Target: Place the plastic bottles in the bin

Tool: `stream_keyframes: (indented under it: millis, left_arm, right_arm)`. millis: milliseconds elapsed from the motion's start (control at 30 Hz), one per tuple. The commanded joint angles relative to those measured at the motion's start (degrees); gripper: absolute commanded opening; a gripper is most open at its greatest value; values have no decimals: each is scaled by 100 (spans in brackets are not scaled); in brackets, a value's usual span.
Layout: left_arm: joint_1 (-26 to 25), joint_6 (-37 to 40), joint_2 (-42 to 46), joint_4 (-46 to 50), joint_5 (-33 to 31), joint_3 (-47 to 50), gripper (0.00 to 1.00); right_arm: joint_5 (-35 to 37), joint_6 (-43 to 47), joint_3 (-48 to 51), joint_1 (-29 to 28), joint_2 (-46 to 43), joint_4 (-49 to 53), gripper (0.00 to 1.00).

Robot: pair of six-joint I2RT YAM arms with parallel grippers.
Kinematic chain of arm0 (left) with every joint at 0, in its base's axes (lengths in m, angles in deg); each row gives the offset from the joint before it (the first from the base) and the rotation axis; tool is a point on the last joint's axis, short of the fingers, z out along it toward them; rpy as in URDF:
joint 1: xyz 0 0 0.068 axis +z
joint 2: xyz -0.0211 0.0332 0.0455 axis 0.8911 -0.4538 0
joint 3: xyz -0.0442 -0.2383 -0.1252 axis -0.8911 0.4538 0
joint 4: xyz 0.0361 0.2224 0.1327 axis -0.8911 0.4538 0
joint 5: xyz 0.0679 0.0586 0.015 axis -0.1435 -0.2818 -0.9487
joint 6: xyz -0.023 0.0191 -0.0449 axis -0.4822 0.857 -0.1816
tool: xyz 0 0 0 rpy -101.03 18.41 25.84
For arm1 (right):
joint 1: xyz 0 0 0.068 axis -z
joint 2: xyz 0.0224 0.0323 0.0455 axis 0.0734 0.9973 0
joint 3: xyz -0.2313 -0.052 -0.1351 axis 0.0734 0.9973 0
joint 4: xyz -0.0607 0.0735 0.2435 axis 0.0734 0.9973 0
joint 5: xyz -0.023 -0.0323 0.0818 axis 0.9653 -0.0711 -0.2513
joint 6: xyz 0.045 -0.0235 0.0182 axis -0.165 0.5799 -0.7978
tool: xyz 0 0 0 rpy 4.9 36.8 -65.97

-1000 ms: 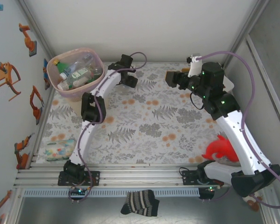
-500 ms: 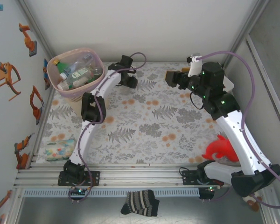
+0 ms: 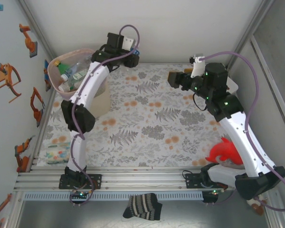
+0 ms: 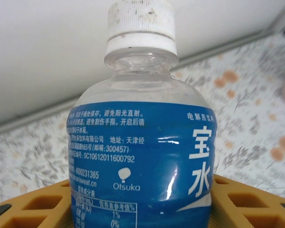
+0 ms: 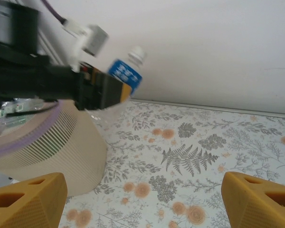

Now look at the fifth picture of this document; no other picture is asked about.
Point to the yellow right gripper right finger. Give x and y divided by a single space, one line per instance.
247 202

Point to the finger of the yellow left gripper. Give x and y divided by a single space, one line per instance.
109 90

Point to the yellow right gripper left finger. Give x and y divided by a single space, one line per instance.
38 209

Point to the blue label bottle white neck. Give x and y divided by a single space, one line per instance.
126 73

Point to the green white label bottle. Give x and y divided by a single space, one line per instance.
12 109

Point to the beige slatted waste bin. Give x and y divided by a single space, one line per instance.
73 142

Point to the translucent purple bin liner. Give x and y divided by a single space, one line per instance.
19 143

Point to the floral tablecloth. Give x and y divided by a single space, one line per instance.
180 142

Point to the aluminium frame post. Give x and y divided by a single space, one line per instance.
47 47

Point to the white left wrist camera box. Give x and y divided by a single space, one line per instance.
95 39

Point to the thin aluminium wall rail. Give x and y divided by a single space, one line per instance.
204 107

